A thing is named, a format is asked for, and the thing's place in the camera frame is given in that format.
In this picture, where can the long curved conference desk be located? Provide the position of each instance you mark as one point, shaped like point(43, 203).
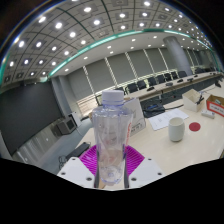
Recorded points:
point(180, 86)

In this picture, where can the white ceramic mug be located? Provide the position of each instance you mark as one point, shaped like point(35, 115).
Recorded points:
point(176, 129)

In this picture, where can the brown cardboard box red label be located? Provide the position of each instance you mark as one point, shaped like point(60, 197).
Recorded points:
point(216, 106)

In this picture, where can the grey box monitor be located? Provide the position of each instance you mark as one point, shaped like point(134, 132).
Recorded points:
point(66, 126)

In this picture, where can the clear plastic water bottle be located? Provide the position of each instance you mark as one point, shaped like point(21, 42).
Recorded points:
point(111, 140)

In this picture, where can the white divided organizer box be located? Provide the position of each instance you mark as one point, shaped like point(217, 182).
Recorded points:
point(191, 101)

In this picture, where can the white paper sheet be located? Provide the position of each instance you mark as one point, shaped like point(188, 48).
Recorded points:
point(166, 120)

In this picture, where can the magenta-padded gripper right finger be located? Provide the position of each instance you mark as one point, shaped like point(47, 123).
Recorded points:
point(135, 160)

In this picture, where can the white printed cardboard box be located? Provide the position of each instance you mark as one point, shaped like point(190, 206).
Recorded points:
point(137, 116)

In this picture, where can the recessed ceiling lights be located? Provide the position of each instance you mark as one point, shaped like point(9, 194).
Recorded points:
point(66, 30)

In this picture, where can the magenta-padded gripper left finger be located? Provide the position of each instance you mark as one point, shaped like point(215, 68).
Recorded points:
point(86, 160)

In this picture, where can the row of black office chairs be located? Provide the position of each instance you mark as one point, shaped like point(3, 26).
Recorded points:
point(156, 80)

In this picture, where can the black electronic device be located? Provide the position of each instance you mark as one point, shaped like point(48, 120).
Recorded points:
point(153, 107)

